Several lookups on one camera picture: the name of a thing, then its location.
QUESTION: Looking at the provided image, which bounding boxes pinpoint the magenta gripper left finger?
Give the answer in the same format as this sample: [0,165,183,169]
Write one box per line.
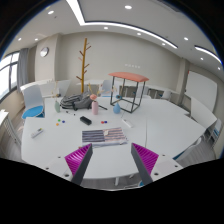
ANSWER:
[65,144,93,185]

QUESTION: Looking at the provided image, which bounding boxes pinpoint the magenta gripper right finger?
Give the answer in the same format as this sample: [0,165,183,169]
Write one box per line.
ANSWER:
[131,143,159,185]

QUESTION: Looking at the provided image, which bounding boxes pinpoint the striped grey towel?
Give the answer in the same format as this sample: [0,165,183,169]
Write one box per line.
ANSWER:
[82,127,127,147]

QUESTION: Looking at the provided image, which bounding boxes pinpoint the black rectangular box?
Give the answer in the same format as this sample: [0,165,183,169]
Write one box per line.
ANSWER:
[80,116,92,125]

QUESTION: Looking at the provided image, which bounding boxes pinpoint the white small device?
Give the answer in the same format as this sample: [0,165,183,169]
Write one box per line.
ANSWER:
[122,119,133,128]

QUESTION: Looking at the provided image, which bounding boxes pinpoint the green vase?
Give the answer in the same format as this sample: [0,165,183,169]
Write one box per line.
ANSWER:
[54,100,60,113]

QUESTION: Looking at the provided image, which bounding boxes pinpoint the blue vase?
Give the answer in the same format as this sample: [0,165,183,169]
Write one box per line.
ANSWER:
[113,95,122,114]

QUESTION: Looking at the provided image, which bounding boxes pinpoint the pink vase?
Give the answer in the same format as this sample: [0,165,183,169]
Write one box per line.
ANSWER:
[90,94,99,115]

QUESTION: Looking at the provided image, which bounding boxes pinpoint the grey backpack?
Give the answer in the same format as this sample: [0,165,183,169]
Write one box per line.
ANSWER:
[60,92,92,111]

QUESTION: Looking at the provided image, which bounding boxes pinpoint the blue seat white chair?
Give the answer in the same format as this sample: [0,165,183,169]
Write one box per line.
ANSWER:
[22,85,44,119]

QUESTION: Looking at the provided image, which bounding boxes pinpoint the pink top metal stool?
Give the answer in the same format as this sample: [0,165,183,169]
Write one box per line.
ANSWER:
[110,72,148,113]

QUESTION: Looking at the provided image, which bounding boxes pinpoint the white whiteboard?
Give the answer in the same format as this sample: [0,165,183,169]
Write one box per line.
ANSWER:
[185,71,218,111]

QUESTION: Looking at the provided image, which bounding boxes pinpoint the wooden coat rack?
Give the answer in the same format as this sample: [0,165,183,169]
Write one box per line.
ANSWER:
[76,38,91,93]

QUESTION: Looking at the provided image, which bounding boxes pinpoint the grey window curtain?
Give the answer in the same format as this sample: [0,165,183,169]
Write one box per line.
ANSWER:
[17,48,29,91]

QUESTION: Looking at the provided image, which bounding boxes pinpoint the round wall clock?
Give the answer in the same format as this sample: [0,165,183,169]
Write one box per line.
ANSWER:
[40,47,49,57]

